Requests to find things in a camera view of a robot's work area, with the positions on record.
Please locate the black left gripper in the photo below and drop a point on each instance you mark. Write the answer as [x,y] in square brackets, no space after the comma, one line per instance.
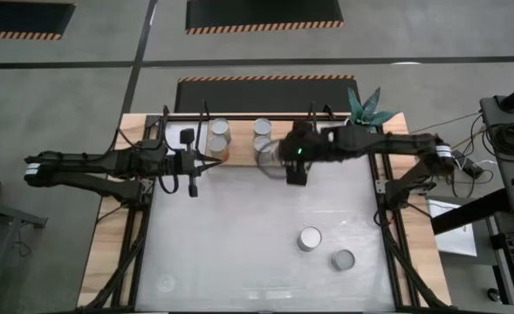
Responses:
[184,163]

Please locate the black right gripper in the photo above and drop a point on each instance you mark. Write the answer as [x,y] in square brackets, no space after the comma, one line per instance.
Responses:
[302,146]

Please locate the orange and yellow can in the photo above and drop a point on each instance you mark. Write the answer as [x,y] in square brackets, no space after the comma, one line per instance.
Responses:
[217,146]

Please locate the blue peas label can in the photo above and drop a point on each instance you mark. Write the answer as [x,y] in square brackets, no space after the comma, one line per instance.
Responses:
[263,146]
[343,260]

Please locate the orange pineapple label can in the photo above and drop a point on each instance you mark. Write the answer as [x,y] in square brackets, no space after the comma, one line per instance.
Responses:
[219,127]

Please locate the yellow carrots label can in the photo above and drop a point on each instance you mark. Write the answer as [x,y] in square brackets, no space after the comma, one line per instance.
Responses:
[262,126]

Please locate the blue cherries label can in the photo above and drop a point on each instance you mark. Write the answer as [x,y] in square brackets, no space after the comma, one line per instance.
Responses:
[310,238]

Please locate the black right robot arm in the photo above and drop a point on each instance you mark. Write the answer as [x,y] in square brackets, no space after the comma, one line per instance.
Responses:
[392,144]

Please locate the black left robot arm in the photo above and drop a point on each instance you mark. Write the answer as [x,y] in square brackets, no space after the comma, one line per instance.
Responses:
[86,163]

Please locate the black mat with hazard stripes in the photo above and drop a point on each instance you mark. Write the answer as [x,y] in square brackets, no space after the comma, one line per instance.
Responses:
[261,11]
[261,96]
[21,17]

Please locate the potted succulent in white pot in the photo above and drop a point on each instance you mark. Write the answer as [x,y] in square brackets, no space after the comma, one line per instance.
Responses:
[368,111]

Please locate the black power adapter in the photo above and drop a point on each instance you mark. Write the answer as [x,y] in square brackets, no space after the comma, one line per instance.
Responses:
[466,163]

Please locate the black metal beam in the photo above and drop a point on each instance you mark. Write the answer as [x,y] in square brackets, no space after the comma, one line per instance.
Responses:
[470,211]

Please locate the white paper sheet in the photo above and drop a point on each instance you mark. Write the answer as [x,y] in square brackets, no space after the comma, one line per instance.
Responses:
[457,240]

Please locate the grey metal desk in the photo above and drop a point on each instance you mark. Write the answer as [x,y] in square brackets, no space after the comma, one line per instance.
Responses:
[3,209]

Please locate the small black round knob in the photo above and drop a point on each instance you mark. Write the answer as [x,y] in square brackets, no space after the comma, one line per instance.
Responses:
[494,295]

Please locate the wooden shelf with black frame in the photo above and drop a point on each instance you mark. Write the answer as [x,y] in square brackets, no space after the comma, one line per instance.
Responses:
[239,144]

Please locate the black aluminium table frame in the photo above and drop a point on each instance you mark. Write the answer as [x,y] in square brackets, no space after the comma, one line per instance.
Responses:
[182,117]

